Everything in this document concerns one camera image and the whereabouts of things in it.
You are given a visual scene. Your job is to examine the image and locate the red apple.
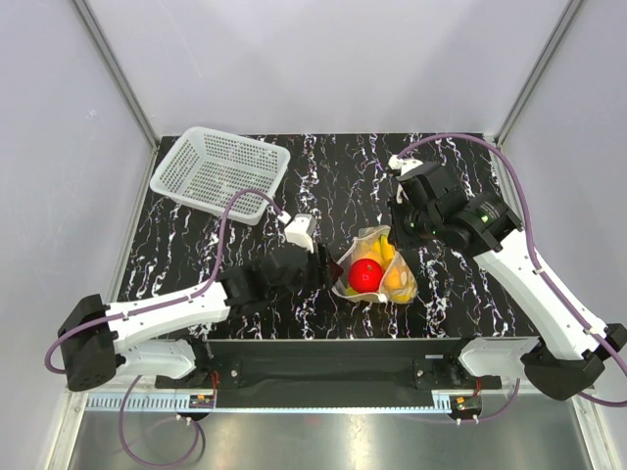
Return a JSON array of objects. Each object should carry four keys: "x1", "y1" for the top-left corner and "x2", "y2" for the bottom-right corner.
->
[{"x1": 349, "y1": 258, "x2": 384, "y2": 294}]

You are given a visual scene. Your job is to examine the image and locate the yellow banana bunch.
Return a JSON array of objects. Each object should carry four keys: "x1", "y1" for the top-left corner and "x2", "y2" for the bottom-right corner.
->
[{"x1": 342, "y1": 234, "x2": 420, "y2": 303}]

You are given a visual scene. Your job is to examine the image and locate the clear zip top bag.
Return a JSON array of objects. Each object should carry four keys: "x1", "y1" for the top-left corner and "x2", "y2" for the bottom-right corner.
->
[{"x1": 331, "y1": 224, "x2": 420, "y2": 306}]

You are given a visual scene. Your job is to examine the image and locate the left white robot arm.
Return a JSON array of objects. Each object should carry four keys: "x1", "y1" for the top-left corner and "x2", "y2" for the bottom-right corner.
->
[{"x1": 44, "y1": 244, "x2": 343, "y2": 392}]

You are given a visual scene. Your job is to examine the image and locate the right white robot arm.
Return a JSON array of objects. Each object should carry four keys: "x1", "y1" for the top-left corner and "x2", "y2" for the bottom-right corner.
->
[{"x1": 388, "y1": 157, "x2": 626, "y2": 400}]

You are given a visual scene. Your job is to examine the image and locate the white plastic perforated basket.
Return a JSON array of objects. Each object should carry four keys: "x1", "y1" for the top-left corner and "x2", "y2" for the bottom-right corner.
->
[{"x1": 150, "y1": 126, "x2": 290, "y2": 225}]

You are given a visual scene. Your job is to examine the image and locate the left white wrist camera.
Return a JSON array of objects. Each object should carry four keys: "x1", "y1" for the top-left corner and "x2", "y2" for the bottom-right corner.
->
[{"x1": 278, "y1": 211, "x2": 316, "y2": 253}]

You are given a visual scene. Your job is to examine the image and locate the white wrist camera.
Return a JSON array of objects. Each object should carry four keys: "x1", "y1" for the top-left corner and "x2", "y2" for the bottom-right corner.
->
[
  {"x1": 388, "y1": 155, "x2": 423, "y2": 175},
  {"x1": 278, "y1": 211, "x2": 316, "y2": 253}
]

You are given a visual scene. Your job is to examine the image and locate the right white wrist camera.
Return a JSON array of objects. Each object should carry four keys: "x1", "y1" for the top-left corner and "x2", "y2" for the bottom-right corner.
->
[{"x1": 388, "y1": 155, "x2": 423, "y2": 175}]

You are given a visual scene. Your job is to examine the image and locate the front aluminium frame rail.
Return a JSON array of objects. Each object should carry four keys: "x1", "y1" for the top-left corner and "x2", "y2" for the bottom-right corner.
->
[{"x1": 63, "y1": 354, "x2": 599, "y2": 396}]

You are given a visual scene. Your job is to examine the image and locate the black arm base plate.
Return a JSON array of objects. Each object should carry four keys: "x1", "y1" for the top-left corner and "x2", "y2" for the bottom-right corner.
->
[{"x1": 155, "y1": 339, "x2": 502, "y2": 408}]

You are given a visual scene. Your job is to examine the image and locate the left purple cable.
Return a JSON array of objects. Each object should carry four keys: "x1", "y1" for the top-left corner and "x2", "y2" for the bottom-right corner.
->
[{"x1": 43, "y1": 188, "x2": 290, "y2": 466}]

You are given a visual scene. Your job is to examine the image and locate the purple cable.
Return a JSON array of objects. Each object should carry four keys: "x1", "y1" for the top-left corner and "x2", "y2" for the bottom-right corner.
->
[
  {"x1": 391, "y1": 132, "x2": 627, "y2": 425},
  {"x1": 43, "y1": 188, "x2": 290, "y2": 466}
]

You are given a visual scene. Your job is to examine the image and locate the left aluminium frame post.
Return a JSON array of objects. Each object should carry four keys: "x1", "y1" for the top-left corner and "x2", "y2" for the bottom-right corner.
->
[{"x1": 68, "y1": 0, "x2": 161, "y2": 148}]

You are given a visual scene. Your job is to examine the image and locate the aluminium frame post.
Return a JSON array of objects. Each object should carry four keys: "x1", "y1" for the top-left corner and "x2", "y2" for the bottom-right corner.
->
[
  {"x1": 68, "y1": 0, "x2": 161, "y2": 148},
  {"x1": 494, "y1": 0, "x2": 586, "y2": 147}
]

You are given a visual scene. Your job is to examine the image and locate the right aluminium frame post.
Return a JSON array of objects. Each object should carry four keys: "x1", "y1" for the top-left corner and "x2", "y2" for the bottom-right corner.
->
[{"x1": 494, "y1": 0, "x2": 586, "y2": 147}]

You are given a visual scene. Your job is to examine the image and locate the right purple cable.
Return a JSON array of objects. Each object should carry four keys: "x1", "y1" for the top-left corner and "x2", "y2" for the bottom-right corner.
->
[{"x1": 391, "y1": 132, "x2": 627, "y2": 425}]

